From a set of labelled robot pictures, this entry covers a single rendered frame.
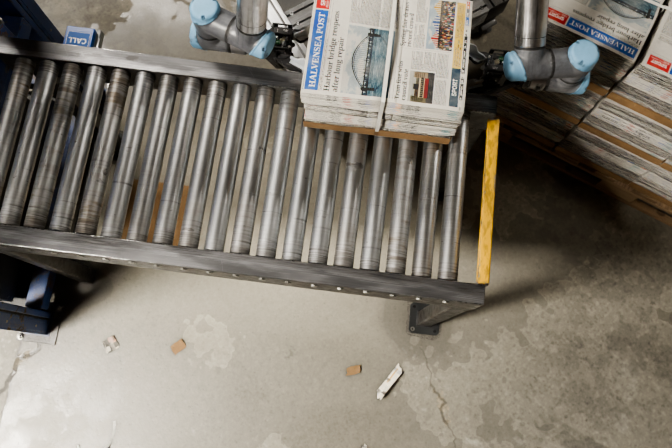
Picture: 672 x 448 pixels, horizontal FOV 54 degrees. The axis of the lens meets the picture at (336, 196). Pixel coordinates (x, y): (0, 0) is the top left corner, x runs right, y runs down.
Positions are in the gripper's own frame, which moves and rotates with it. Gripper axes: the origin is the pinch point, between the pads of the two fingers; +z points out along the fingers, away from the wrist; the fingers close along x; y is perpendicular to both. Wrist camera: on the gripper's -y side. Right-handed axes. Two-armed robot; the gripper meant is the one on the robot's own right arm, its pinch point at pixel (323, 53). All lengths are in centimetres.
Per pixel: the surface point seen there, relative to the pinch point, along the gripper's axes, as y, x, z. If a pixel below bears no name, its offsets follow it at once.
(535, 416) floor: -78, -88, 86
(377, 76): 24.7, -16.7, 14.6
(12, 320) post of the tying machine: -49, -79, -88
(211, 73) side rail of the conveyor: 1.8, -10.6, -28.4
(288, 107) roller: 1.8, -17.4, -6.9
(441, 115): 21.1, -22.7, 30.3
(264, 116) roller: 1.6, -20.7, -12.7
